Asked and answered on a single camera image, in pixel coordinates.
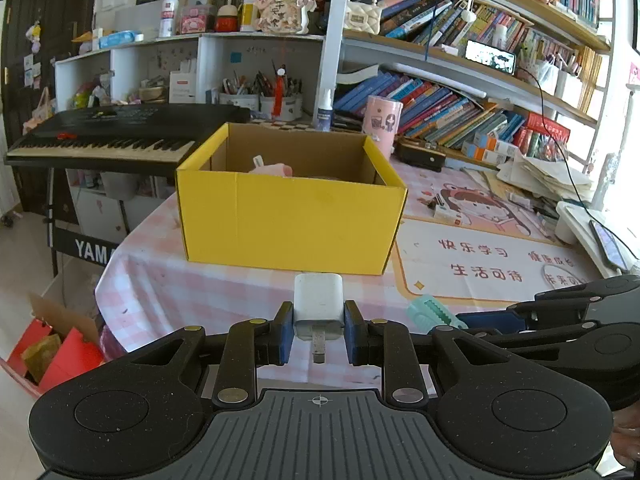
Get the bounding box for pale tote bag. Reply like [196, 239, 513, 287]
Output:
[22, 87, 57, 133]

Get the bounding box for yellow and white cup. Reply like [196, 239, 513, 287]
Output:
[239, 0, 261, 32]

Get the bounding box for red and white bottle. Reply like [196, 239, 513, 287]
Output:
[215, 0, 239, 32]

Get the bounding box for white shelf post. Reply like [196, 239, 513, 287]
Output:
[312, 0, 355, 111]

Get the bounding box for red box of pens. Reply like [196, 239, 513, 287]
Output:
[515, 112, 572, 161]

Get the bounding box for white charger plug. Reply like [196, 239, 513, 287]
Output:
[292, 273, 346, 363]

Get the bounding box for pink pig ornament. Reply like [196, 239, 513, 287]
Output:
[256, 0, 317, 36]

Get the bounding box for person's right hand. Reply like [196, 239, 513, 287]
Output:
[611, 405, 640, 462]

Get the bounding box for yellow cardboard box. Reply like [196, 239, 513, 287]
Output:
[175, 121, 409, 277]

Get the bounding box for cream quilted handbag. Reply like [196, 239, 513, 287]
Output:
[344, 0, 383, 31]

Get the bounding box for printed cartoon desk mat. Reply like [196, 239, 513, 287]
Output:
[392, 167, 603, 312]

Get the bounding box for pink plush toy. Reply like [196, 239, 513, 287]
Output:
[248, 156, 293, 178]

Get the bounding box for white pen holder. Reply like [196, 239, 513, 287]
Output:
[260, 74, 304, 122]
[219, 74, 261, 111]

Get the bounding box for small white box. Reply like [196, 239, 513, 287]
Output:
[433, 204, 464, 226]

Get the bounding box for black electronic keyboard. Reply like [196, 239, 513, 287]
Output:
[4, 104, 251, 178]

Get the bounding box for tall white bottle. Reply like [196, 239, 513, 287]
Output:
[159, 0, 180, 38]

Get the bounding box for phone with lit screen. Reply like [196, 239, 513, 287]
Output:
[465, 40, 517, 75]

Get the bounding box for mint green comb clip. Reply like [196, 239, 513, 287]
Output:
[406, 294, 468, 333]

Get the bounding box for white storage cups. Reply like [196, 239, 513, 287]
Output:
[535, 57, 584, 107]

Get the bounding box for white box with red label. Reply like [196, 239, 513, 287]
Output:
[168, 70, 197, 104]

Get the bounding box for black keyboard stand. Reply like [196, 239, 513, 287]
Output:
[47, 167, 122, 268]

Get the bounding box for stack of papers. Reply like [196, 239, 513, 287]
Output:
[497, 152, 596, 204]

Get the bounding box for blue wet wipes pack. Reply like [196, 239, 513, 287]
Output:
[98, 30, 143, 50]

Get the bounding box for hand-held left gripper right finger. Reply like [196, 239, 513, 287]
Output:
[343, 300, 505, 407]

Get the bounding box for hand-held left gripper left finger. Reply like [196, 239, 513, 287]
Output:
[132, 300, 296, 407]

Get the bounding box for row of shelved books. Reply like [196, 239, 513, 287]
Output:
[379, 0, 608, 116]

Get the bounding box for dark phone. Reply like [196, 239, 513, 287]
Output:
[589, 219, 633, 273]

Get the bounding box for white spray bottle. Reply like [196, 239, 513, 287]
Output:
[314, 88, 335, 132]

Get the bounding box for orange and white boxes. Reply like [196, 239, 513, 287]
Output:
[461, 132, 521, 166]

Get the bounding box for black oblong case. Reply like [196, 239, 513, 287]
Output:
[396, 136, 447, 172]

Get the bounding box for white tray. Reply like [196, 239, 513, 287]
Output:
[556, 201, 640, 281]

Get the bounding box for pink patterned box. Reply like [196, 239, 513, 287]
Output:
[180, 5, 217, 35]

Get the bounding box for red cardboard box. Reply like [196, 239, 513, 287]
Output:
[0, 292, 106, 401]

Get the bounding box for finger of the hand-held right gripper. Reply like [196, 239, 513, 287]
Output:
[456, 274, 640, 332]
[430, 323, 607, 359]

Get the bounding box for pink cylindrical cup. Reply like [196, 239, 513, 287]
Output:
[361, 95, 404, 160]

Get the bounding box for row of leaning books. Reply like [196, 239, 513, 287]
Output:
[332, 71, 531, 161]

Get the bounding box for black cable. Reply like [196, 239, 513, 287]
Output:
[515, 59, 628, 263]

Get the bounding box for white shelf unit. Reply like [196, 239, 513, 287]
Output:
[54, 32, 326, 122]

